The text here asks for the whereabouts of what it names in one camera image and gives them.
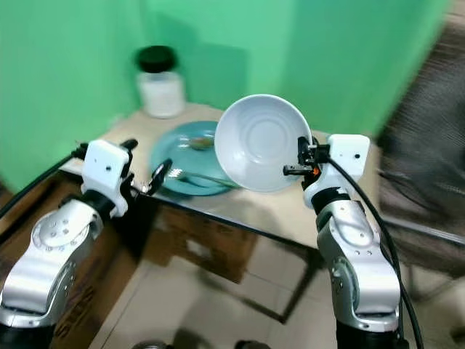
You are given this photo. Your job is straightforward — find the metal fork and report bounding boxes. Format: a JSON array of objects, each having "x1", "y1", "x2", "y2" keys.
[{"x1": 167, "y1": 168, "x2": 238, "y2": 190}]

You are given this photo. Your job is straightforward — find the white ceramic bowl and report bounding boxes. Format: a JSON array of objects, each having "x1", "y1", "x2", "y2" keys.
[{"x1": 214, "y1": 95, "x2": 315, "y2": 194}]

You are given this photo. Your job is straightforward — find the teal glass plate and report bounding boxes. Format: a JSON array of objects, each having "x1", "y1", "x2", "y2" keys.
[{"x1": 149, "y1": 120, "x2": 238, "y2": 198}]

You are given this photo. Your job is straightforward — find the small brown cardboard box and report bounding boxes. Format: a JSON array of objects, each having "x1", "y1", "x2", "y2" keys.
[{"x1": 156, "y1": 207, "x2": 264, "y2": 285}]

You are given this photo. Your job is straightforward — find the white jar with black lid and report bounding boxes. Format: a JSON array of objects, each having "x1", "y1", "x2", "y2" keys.
[{"x1": 137, "y1": 45, "x2": 187, "y2": 119}]

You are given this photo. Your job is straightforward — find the dark grey upholstered furniture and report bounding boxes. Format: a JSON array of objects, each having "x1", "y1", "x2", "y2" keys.
[{"x1": 378, "y1": 15, "x2": 465, "y2": 278}]

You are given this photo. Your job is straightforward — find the large printed cardboard box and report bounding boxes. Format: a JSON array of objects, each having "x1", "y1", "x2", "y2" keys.
[{"x1": 11, "y1": 207, "x2": 140, "y2": 349}]

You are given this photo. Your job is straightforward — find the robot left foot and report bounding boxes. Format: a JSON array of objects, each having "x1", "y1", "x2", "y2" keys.
[{"x1": 129, "y1": 339, "x2": 169, "y2": 349}]

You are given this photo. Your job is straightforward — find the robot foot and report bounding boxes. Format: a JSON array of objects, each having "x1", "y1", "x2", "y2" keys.
[
  {"x1": 129, "y1": 339, "x2": 169, "y2": 349},
  {"x1": 232, "y1": 340, "x2": 272, "y2": 349}
]

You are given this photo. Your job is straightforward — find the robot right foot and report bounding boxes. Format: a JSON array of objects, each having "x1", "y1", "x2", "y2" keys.
[{"x1": 232, "y1": 340, "x2": 272, "y2": 349}]

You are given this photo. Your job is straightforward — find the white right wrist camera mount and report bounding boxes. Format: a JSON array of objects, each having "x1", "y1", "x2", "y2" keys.
[{"x1": 303, "y1": 134, "x2": 371, "y2": 212}]

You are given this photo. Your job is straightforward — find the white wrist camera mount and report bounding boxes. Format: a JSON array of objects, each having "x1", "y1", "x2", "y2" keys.
[
  {"x1": 81, "y1": 140, "x2": 134, "y2": 217},
  {"x1": 303, "y1": 134, "x2": 371, "y2": 212}
]

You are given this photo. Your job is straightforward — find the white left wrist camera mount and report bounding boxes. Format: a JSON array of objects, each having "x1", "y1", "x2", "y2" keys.
[{"x1": 81, "y1": 140, "x2": 134, "y2": 217}]

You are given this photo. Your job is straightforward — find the beige table with black frame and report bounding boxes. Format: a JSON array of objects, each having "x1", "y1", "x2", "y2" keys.
[{"x1": 58, "y1": 102, "x2": 399, "y2": 325}]

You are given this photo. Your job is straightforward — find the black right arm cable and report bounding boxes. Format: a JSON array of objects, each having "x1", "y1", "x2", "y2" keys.
[{"x1": 327, "y1": 158, "x2": 426, "y2": 349}]

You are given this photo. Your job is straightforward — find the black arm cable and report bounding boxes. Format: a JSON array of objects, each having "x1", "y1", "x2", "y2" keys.
[
  {"x1": 327, "y1": 158, "x2": 426, "y2": 349},
  {"x1": 0, "y1": 143, "x2": 89, "y2": 219}
]

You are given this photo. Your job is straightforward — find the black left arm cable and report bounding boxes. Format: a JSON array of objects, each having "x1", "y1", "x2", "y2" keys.
[{"x1": 0, "y1": 143, "x2": 89, "y2": 219}]

